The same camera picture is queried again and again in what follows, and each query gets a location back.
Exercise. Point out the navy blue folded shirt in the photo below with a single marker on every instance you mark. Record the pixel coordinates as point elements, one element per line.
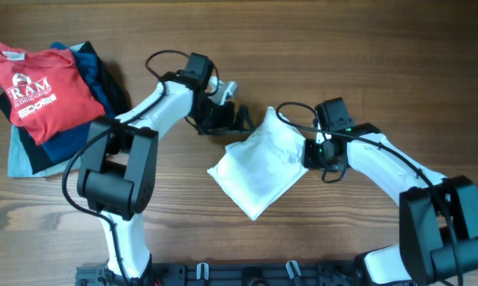
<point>103,88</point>

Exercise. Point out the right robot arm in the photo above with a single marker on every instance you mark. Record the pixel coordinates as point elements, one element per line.
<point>438,215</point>

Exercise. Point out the grey folded shirt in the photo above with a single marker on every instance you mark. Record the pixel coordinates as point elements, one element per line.
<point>26,159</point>

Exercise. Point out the red folded printed t-shirt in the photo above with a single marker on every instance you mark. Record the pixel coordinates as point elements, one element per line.
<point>46,91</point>

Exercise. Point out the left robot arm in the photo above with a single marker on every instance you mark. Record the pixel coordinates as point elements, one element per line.
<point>118,162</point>

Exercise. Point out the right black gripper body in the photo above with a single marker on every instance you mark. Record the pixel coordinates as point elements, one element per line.
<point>314,156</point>

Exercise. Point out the white t-shirt black print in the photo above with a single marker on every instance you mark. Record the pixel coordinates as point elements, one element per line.
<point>255,172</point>

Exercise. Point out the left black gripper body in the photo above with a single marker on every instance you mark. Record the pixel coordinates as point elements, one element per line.
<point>213,116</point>

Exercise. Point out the black folded shirt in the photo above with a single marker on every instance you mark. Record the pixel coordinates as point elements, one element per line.
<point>50,98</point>

